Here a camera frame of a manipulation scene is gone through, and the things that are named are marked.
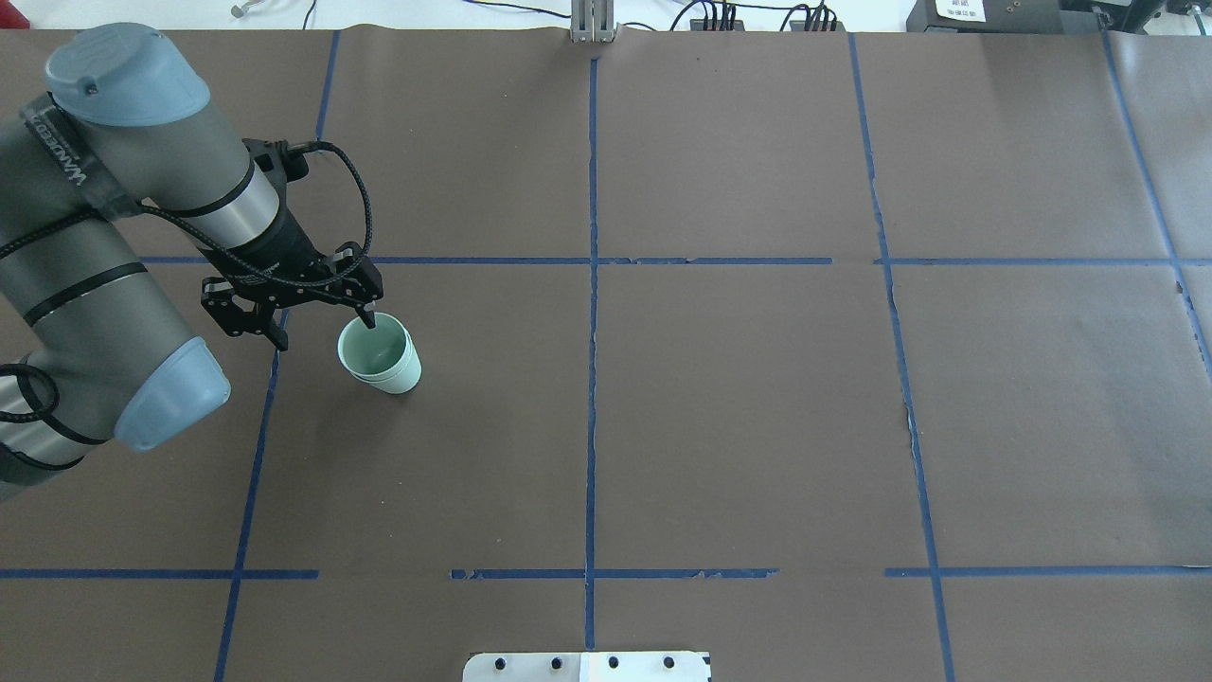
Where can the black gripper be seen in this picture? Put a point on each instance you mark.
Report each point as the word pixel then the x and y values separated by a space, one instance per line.
pixel 281 248

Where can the mint green cup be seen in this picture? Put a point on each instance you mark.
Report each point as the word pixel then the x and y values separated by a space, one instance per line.
pixel 396 380
pixel 363 351

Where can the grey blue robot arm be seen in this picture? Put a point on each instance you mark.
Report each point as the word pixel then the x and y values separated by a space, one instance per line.
pixel 127 128

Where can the brown paper table cover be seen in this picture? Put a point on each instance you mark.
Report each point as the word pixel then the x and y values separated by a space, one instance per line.
pixel 866 356

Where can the aluminium frame post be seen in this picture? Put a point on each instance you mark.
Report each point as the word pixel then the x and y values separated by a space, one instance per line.
pixel 593 22

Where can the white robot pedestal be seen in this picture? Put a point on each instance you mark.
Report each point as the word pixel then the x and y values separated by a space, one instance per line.
pixel 589 666

